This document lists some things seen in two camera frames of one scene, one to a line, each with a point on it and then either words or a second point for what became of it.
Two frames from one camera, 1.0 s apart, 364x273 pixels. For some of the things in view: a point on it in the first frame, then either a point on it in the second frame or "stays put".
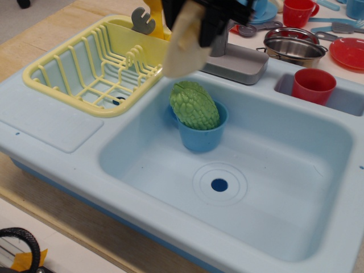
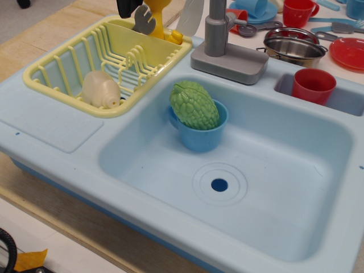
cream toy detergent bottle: (185, 55) → (99, 90)
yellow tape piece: (23, 261) stays put
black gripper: (242, 11) → (126, 7)
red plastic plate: (348, 53) stays put
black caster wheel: (24, 4) stays put
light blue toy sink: (284, 193) stays put
